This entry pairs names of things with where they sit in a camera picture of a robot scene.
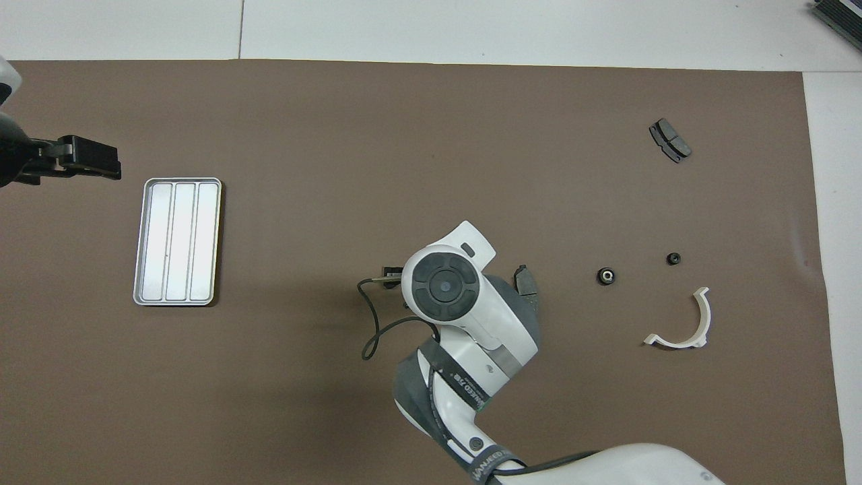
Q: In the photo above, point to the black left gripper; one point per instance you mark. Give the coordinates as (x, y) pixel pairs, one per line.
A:
(15, 151)

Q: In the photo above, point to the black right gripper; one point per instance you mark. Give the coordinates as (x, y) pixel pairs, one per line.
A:
(391, 283)

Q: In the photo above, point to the black bearing gear silver centre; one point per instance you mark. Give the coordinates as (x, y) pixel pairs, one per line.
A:
(606, 276)

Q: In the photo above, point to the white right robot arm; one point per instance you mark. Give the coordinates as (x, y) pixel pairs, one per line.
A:
(485, 323)

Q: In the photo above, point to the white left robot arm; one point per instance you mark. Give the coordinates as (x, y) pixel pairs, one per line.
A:
(5, 81)

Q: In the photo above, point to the silver metal tray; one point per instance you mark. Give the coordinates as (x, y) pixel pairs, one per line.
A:
(178, 242)

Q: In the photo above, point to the long grey brake pad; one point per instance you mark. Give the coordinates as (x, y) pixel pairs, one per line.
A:
(526, 281)

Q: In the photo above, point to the brown paper mat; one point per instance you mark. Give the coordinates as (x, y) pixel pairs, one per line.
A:
(337, 135)

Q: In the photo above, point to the short grey brake pad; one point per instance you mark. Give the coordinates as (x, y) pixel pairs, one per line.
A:
(670, 140)

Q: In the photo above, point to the grey ribbed device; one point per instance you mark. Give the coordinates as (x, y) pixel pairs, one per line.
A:
(842, 15)

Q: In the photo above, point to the white curved plastic bracket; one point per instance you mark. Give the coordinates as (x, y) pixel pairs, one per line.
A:
(704, 316)

